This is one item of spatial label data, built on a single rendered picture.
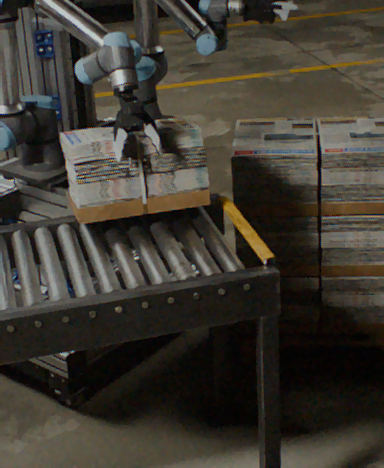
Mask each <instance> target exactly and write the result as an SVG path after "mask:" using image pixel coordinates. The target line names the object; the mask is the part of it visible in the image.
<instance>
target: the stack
mask: <svg viewBox="0 0 384 468"><path fill-rule="evenodd" d="M316 120H317V121H316V125H317V130H316V131H315V120H314V117H282V119H247V120H237V124H236V130H235V135H234V136H235V139H234V142H232V149H231V156H230V161H231V162H230V166H231V173H232V181H231V182H232V199H234V205H235V206H238V205H301V204H317V195H319V191H320V199H319V215H286V216H243V217H244V219H245V220H246V222H247V223H249V224H250V225H251V227H252V228H253V229H254V230H255V233H256V234H257V235H258V237H259V238H260V239H261V240H263V242H264V243H265V244H266V245H267V248H268V249H269V250H270V252H271V253H272V254H273V255H274V257H275V264H273V265H319V263H320V265H321V266H334V265H384V214H345V215H321V211H320V201H321V204H348V202H384V116H341V117H323V119H316ZM316 135H317V148H316ZM234 136H232V137H234ZM317 188H319V190H317ZM234 228H235V236H236V242H235V243H236V255H237V256H238V258H239V259H240V262H241V263H242V264H243V266H267V265H265V264H264V263H263V261H261V259H260V258H259V256H258V255H257V254H256V252H255V251H254V250H253V248H252V247H251V245H250V243H249V242H247V241H246V239H245V238H244V237H243V235H242V234H241V233H240V230H239V229H238V228H237V226H236V225H235V224H234ZM319 249H320V258H319ZM280 288H281V313H279V323H310V324H317V320H319V326H320V321H321V323H384V276H361V277H321V269H320V276H284V277H280ZM238 339H239V340H238V342H239V367H256V333H239V334H238ZM279 348H375V349H380V360H316V359H307V358H280V368H384V334H321V329H320V328H319V334H279Z"/></svg>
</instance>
